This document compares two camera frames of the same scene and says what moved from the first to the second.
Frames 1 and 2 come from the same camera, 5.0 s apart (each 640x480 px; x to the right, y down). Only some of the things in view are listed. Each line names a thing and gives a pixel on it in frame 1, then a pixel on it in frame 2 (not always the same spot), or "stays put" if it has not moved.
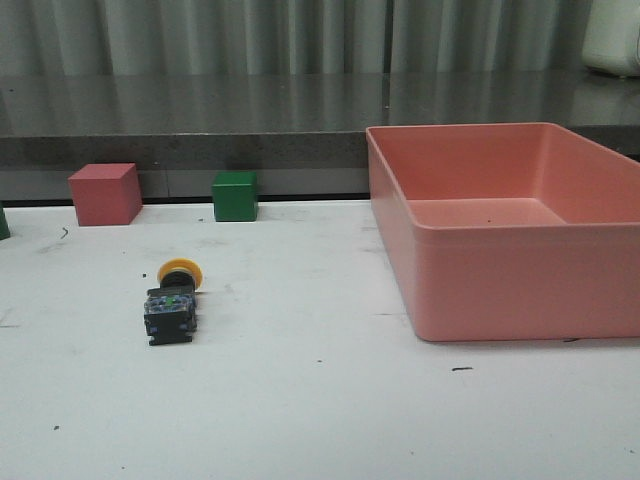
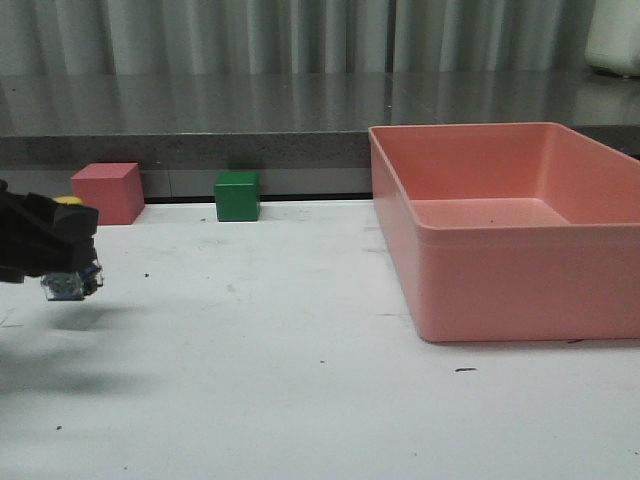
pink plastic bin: [510, 231] stays put
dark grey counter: [302, 132] stays put
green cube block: [235, 195] stays put
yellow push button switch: [170, 311] to [72, 286]
